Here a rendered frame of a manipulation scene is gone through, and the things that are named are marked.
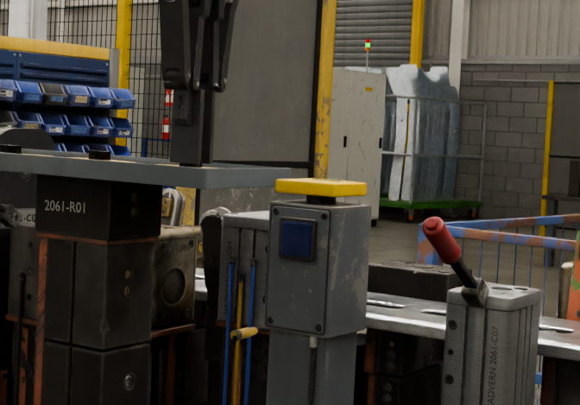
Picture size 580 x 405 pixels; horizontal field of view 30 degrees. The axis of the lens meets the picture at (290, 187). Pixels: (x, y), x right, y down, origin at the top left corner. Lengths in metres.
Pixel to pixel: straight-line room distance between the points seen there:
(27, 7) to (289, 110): 2.05
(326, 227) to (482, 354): 0.22
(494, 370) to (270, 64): 3.79
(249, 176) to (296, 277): 0.12
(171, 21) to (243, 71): 3.61
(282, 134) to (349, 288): 3.91
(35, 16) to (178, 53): 5.41
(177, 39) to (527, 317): 0.42
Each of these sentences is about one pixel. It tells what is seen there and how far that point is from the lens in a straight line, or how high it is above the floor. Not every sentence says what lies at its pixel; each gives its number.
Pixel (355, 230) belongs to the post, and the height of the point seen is 1.12.
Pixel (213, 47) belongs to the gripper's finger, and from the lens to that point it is 1.04.
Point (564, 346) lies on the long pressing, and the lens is 1.13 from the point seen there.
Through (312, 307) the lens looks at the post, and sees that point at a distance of 0.93.
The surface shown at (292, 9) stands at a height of 1.74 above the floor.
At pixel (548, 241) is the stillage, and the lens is 3.07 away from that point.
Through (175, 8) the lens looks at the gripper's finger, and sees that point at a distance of 0.99.
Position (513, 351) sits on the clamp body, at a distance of 1.04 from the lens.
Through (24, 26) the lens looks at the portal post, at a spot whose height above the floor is 1.71.
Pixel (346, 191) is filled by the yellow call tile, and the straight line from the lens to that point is 0.93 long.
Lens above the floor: 1.20
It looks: 3 degrees down
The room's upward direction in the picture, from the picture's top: 3 degrees clockwise
